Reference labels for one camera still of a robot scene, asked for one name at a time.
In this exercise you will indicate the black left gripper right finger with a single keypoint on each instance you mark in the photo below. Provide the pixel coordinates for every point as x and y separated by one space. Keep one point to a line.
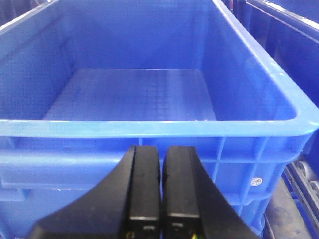
193 206

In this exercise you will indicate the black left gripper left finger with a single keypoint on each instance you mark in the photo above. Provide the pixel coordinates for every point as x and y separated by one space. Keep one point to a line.
124 205

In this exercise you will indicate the blue shelf crate left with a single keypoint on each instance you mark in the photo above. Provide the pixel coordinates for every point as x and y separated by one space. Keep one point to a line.
83 80

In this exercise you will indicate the blue shelf crate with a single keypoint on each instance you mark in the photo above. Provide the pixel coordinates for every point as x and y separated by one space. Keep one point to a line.
83 80
289 31

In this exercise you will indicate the blue shelf crate middle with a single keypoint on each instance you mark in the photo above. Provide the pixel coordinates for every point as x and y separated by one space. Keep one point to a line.
289 31

